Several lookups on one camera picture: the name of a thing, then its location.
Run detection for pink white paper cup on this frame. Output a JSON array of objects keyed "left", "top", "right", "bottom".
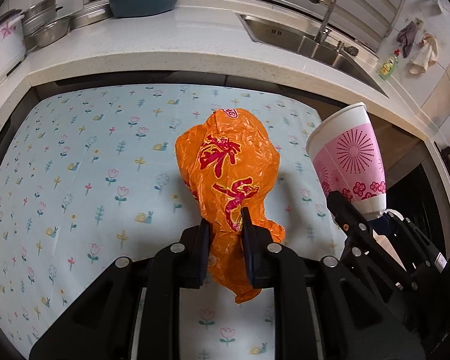
[{"left": 305, "top": 102, "right": 386, "bottom": 221}]

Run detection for purple hanging cloth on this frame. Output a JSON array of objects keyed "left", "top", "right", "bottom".
[{"left": 396, "top": 21, "right": 418, "bottom": 58}]

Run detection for small steel bowl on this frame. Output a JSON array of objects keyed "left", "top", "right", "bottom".
[{"left": 30, "top": 16, "right": 71, "bottom": 48}]

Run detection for black built-in oven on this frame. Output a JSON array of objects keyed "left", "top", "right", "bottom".
[{"left": 386, "top": 160, "right": 450, "bottom": 251}]

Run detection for cream hanging cloth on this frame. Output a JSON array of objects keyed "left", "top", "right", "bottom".
[{"left": 408, "top": 33, "right": 439, "bottom": 76}]

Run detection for stacked steel pots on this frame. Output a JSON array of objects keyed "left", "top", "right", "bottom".
[{"left": 22, "top": 0, "right": 60, "bottom": 37}]

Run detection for orange bag red print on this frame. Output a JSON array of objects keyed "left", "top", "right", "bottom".
[{"left": 175, "top": 108, "right": 286, "bottom": 303}]

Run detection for steel plate stack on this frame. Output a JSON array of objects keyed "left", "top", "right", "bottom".
[{"left": 70, "top": 0, "right": 113, "bottom": 30}]

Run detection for operator hand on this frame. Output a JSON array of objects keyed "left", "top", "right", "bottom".
[{"left": 372, "top": 230, "right": 405, "bottom": 269}]

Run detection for floral light blue tablecloth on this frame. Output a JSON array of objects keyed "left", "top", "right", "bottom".
[{"left": 0, "top": 85, "right": 345, "bottom": 356}]

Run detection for dark sink scrubber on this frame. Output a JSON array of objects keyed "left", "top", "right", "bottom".
[{"left": 343, "top": 46, "right": 359, "bottom": 57}]

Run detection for green dish soap bottle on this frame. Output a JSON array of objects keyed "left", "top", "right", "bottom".
[{"left": 378, "top": 49, "right": 400, "bottom": 80}]

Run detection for white rice cooker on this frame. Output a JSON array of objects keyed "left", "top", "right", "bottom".
[{"left": 0, "top": 9, "right": 26, "bottom": 83}]

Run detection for stainless steel sink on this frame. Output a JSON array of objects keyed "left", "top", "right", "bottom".
[{"left": 238, "top": 15, "right": 386, "bottom": 96}]

